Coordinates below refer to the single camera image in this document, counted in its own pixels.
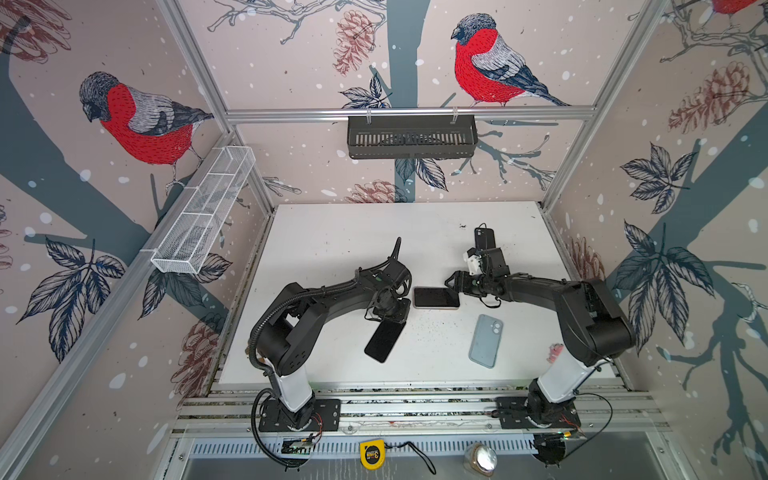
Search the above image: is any pink phone case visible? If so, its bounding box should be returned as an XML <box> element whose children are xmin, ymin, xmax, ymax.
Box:
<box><xmin>412</xmin><ymin>286</ymin><xmax>461</xmax><ymax>311</ymax></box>

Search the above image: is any white mesh wall shelf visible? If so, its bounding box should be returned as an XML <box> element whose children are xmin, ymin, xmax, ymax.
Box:
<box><xmin>151</xmin><ymin>146</ymin><xmax>255</xmax><ymax>275</ymax></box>

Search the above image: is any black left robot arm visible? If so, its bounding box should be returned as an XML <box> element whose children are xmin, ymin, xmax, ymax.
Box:
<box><xmin>246</xmin><ymin>247</ymin><xmax>412</xmax><ymax>470</ymax></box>

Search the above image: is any light blue phone case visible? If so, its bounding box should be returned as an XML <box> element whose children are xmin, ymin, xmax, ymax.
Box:
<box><xmin>468</xmin><ymin>314</ymin><xmax>504</xmax><ymax>369</ymax></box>

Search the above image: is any black screen phone purple case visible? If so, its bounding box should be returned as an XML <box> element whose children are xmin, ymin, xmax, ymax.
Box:
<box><xmin>364</xmin><ymin>321</ymin><xmax>405</xmax><ymax>363</ymax></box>

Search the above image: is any horizontal aluminium rail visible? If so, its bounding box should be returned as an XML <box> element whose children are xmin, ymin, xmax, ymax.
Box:
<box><xmin>225</xmin><ymin>106</ymin><xmax>596</xmax><ymax>125</ymax></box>

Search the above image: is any pink small object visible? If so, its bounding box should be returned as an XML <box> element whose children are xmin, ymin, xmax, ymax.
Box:
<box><xmin>547</xmin><ymin>343</ymin><xmax>564</xmax><ymax>364</ymax></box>

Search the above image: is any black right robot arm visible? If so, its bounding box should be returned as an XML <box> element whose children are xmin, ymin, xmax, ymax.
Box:
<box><xmin>444</xmin><ymin>248</ymin><xmax>637</xmax><ymax>427</ymax></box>

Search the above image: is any black wire wall basket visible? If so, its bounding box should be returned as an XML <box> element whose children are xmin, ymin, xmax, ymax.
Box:
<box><xmin>347</xmin><ymin>115</ymin><xmax>478</xmax><ymax>160</ymax></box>

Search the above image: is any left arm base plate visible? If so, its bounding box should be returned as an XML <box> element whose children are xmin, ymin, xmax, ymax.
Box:
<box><xmin>257</xmin><ymin>398</ymin><xmax>341</xmax><ymax>433</ymax></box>

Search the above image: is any yellow tape measure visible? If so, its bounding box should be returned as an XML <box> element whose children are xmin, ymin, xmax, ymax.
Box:
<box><xmin>359</xmin><ymin>439</ymin><xmax>387</xmax><ymax>471</ymax></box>

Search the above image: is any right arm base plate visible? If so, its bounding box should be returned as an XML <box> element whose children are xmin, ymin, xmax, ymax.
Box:
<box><xmin>491</xmin><ymin>396</ymin><xmax>581</xmax><ymax>430</ymax></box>

